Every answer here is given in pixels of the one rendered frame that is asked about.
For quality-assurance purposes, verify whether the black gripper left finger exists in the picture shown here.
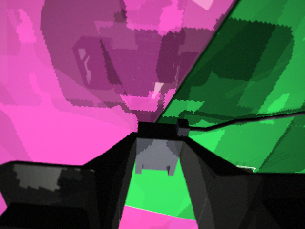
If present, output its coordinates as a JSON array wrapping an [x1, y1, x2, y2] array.
[[0, 132, 137, 229]]

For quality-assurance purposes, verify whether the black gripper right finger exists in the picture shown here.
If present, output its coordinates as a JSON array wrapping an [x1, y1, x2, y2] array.
[[179, 137, 305, 229]]

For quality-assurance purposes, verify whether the green circuit board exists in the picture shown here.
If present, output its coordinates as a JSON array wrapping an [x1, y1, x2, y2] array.
[[125, 0, 305, 220]]

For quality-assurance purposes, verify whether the black connector plug with cable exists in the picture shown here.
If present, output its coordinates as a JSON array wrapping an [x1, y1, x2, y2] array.
[[135, 111, 305, 176]]

